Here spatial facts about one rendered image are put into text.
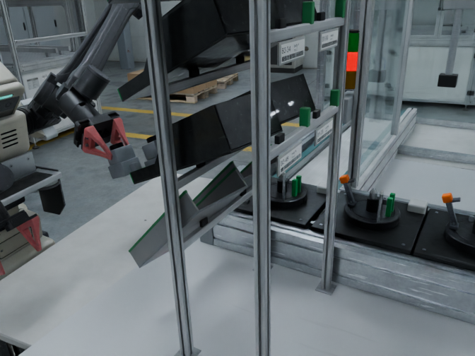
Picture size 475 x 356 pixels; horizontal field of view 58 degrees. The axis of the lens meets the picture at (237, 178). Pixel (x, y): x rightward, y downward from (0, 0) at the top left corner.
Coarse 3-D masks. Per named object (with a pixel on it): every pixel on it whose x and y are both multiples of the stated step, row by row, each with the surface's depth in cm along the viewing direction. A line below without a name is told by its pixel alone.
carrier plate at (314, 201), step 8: (304, 184) 130; (312, 192) 125; (312, 200) 121; (320, 200) 120; (240, 208) 117; (248, 208) 117; (272, 208) 117; (280, 208) 116; (288, 208) 116; (296, 208) 116; (304, 208) 116; (312, 208) 116; (320, 208) 117; (272, 216) 113; (280, 216) 112; (288, 216) 112; (296, 216) 112; (304, 216) 112; (312, 216) 112; (288, 224) 110; (296, 224) 109; (304, 224) 108
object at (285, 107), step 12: (276, 84) 75; (288, 84) 77; (300, 84) 80; (240, 96) 76; (276, 96) 74; (288, 96) 77; (300, 96) 79; (276, 108) 74; (288, 108) 76; (312, 108) 81; (288, 120) 75
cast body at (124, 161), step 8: (120, 144) 90; (112, 152) 89; (120, 152) 89; (128, 152) 90; (112, 160) 90; (120, 160) 89; (128, 160) 89; (136, 160) 91; (112, 168) 91; (120, 168) 89; (128, 168) 89; (136, 168) 88; (112, 176) 92; (120, 176) 90
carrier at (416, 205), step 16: (336, 208) 115; (352, 208) 111; (368, 208) 109; (384, 208) 110; (400, 208) 114; (416, 208) 112; (320, 224) 108; (336, 224) 108; (352, 224) 107; (368, 224) 104; (384, 224) 104; (400, 224) 107; (416, 224) 107; (352, 240) 103; (368, 240) 100; (384, 240) 100; (400, 240) 100
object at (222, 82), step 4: (228, 76) 767; (232, 76) 766; (236, 76) 793; (220, 80) 739; (224, 80) 738; (228, 80) 749; (232, 80) 767; (236, 80) 796; (220, 84) 733; (224, 84) 731; (228, 84) 763; (232, 84) 770; (220, 88) 736; (224, 88) 734
